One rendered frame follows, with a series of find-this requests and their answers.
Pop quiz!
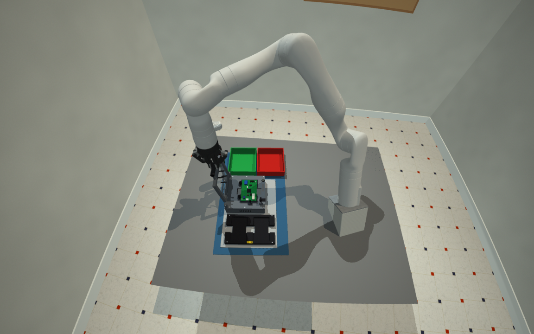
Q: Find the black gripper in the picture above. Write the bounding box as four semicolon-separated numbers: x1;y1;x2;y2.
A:
192;141;228;169

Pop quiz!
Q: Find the red bin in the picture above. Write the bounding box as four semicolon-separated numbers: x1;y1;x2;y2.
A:
257;148;285;176

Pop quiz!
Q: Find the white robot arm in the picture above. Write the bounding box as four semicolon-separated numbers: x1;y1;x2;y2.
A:
178;33;368;207

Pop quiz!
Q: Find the green bin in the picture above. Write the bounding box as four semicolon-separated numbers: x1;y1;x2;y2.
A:
228;148;257;176

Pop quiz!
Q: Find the green circuit board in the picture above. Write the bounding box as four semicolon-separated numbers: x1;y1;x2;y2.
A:
241;180;257;201

